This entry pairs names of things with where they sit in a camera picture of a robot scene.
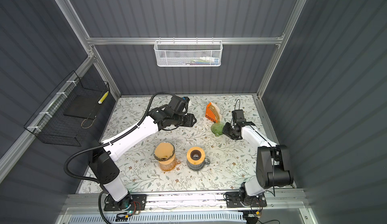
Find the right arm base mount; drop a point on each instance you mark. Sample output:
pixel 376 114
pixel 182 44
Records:
pixel 238 199

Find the orange glass carafe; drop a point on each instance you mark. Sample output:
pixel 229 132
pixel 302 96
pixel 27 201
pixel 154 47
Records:
pixel 169 164

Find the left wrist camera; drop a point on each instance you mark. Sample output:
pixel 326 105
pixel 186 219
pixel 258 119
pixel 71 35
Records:
pixel 187 100

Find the grey glass dripper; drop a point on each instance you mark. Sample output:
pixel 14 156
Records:
pixel 164 152

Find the black flat pad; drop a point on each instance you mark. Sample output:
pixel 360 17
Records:
pixel 84 107

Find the grey glass carafe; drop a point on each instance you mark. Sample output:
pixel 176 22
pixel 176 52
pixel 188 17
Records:
pixel 197 164

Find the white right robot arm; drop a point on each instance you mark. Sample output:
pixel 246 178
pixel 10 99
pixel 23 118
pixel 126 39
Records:
pixel 273 165

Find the green glass dripper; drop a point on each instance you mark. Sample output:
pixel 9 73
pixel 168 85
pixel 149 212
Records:
pixel 217 129

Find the black wire basket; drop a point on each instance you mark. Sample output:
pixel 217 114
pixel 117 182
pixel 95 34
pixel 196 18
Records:
pixel 67 118

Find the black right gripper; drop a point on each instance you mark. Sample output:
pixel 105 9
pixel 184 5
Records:
pixel 226 130

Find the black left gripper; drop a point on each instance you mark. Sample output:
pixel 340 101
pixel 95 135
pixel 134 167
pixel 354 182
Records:
pixel 190 119

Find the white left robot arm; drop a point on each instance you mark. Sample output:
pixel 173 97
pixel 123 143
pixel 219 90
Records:
pixel 102 161

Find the yellow marker pen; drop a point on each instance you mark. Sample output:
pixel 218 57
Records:
pixel 102 99

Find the white wire basket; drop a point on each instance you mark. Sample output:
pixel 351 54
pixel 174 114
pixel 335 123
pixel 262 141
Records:
pixel 188 54

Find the orange coffee filter box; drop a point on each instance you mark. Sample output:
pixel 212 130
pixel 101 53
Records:
pixel 213 113

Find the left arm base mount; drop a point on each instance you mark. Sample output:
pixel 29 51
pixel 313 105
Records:
pixel 131 202

